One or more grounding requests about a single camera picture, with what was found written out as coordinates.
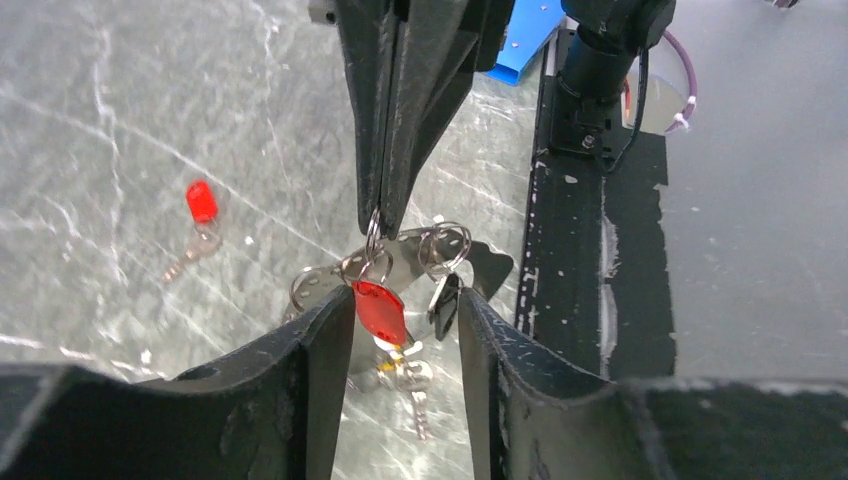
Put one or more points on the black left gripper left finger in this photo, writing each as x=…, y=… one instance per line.
x=268, y=410

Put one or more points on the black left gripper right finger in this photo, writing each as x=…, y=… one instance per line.
x=533, y=415

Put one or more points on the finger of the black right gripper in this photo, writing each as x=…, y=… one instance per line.
x=367, y=31
x=438, y=48

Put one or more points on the red key tag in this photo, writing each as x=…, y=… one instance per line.
x=380, y=311
x=201, y=202

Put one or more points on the silver key with red tag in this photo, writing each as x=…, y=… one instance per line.
x=205, y=241

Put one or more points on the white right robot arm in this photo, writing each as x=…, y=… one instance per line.
x=611, y=36

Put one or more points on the blue foam pad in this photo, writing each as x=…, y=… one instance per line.
x=530, y=27

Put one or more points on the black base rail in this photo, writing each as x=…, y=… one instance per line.
x=594, y=284

